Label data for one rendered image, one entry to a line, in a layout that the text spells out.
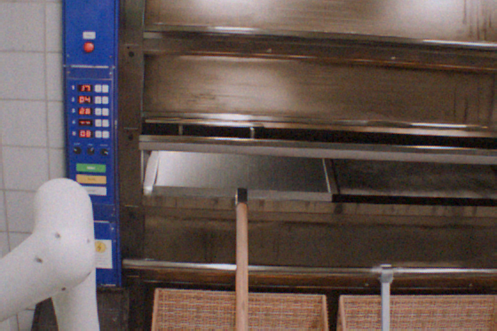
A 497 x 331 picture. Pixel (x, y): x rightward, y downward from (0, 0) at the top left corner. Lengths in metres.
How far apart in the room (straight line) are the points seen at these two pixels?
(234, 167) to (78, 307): 1.19
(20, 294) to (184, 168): 1.36
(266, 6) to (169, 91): 0.37
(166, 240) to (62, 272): 1.26
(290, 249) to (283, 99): 0.51
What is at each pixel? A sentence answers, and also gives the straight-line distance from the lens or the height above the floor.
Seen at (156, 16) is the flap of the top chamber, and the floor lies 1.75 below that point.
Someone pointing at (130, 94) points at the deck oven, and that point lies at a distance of 2.56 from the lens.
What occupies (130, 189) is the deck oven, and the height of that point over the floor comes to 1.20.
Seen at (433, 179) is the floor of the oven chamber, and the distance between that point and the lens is 2.93.
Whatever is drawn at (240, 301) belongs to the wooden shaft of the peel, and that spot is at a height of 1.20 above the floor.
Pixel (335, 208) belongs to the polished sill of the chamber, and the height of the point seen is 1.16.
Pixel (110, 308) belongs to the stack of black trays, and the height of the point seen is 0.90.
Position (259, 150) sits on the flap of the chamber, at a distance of 2.45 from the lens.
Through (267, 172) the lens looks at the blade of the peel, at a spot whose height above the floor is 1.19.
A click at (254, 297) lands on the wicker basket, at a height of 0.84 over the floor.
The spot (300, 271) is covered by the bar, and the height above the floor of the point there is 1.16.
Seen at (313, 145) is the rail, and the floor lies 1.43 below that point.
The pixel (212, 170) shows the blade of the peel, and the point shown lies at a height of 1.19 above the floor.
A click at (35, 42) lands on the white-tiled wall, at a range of 2.55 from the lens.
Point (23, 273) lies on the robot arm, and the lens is 1.56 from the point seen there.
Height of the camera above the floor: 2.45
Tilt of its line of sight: 25 degrees down
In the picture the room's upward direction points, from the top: 3 degrees clockwise
